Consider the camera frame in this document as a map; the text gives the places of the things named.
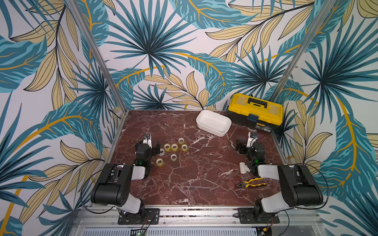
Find yellow tape roll six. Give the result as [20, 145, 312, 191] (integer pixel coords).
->
[156, 158, 164, 167]

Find yellow tape roll two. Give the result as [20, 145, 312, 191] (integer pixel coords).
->
[163, 143, 171, 152]

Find yellow tape roll three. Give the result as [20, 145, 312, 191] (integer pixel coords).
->
[171, 144, 179, 151]

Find yellow tape roll one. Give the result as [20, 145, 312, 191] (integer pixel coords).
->
[178, 138, 185, 145]

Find yellow tape roll four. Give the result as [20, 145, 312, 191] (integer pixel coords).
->
[181, 144, 189, 152]

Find white plastic storage box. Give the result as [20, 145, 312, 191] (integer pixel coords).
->
[196, 110, 232, 137]

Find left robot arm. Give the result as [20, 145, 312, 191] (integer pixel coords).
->
[91, 142, 160, 216]

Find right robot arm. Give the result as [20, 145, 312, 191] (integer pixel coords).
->
[235, 140, 323, 216]

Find white PVC pipe fitting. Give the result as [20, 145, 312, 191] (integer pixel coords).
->
[239, 162, 251, 174]

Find yellow black pliers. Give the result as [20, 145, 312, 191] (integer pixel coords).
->
[236, 178, 267, 188]

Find yellow black toolbox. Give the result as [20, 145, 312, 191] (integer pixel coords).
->
[226, 93, 283, 133]

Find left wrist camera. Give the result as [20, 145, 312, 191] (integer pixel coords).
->
[143, 133, 152, 147]

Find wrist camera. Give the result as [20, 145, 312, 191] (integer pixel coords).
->
[143, 133, 152, 147]
[247, 132, 258, 148]

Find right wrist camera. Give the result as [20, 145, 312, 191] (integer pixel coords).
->
[247, 132, 258, 148]

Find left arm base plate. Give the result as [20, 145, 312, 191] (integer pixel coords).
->
[118, 208, 160, 226]

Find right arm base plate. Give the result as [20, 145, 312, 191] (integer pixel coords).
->
[233, 207, 280, 225]

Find aluminium front rail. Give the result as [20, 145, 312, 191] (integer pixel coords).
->
[69, 205, 327, 236]

